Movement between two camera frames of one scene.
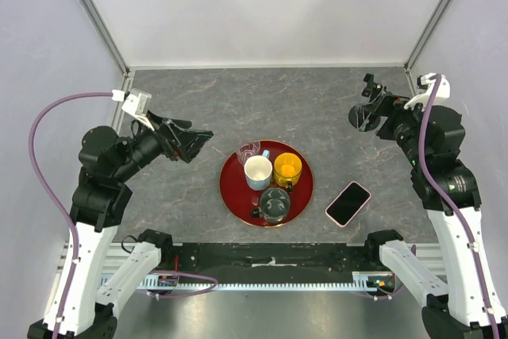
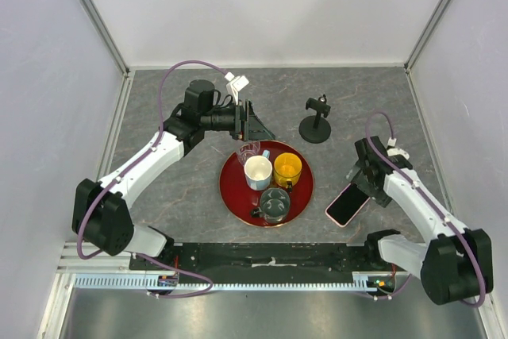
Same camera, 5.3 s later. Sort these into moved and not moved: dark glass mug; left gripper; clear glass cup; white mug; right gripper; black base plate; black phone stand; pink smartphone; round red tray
Moved: black phone stand; left gripper; right gripper
Not moved: dark glass mug; clear glass cup; black base plate; white mug; round red tray; pink smartphone
